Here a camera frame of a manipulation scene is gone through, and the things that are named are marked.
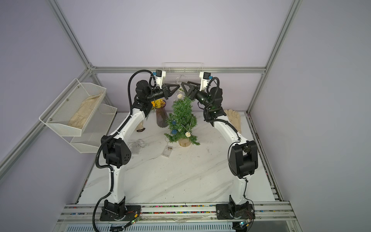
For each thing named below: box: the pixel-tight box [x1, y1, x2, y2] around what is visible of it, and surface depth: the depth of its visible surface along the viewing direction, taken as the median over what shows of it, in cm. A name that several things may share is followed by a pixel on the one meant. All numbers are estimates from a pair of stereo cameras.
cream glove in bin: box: [68, 93, 104, 130], surface depth 81 cm
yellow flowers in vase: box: [150, 98, 169, 128], surface depth 103 cm
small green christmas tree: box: [164, 95, 201, 147], surface depth 80 cm
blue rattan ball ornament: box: [171, 120, 178, 135], surface depth 84 cm
